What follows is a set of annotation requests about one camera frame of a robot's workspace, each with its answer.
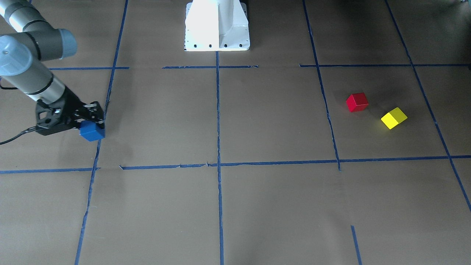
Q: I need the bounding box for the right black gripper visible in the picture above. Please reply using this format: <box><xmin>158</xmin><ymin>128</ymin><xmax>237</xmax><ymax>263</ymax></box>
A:
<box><xmin>35</xmin><ymin>88</ymin><xmax>105</xmax><ymax>135</ymax></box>

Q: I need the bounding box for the blue cube block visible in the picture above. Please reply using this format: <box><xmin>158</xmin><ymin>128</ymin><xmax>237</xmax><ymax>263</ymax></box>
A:
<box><xmin>79</xmin><ymin>120</ymin><xmax>105</xmax><ymax>142</ymax></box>

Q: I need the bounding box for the red cube block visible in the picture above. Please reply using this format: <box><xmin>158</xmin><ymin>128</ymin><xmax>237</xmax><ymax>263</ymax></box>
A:
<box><xmin>346</xmin><ymin>92</ymin><xmax>369</xmax><ymax>112</ymax></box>

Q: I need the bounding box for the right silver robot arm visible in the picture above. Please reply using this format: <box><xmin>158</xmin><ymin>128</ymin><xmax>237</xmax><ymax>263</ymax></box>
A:
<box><xmin>0</xmin><ymin>0</ymin><xmax>105</xmax><ymax>141</ymax></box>

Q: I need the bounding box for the yellow cube block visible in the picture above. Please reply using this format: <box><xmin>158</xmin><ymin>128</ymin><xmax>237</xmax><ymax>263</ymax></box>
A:
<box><xmin>380</xmin><ymin>107</ymin><xmax>408</xmax><ymax>130</ymax></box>

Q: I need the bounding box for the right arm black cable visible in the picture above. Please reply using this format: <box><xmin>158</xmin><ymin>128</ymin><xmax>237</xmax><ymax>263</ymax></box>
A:
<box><xmin>0</xmin><ymin>79</ymin><xmax>39</xmax><ymax>145</ymax></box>

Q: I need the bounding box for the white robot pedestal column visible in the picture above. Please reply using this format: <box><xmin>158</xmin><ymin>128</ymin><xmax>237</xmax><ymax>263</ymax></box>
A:
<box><xmin>184</xmin><ymin>0</ymin><xmax>251</xmax><ymax>52</ymax></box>

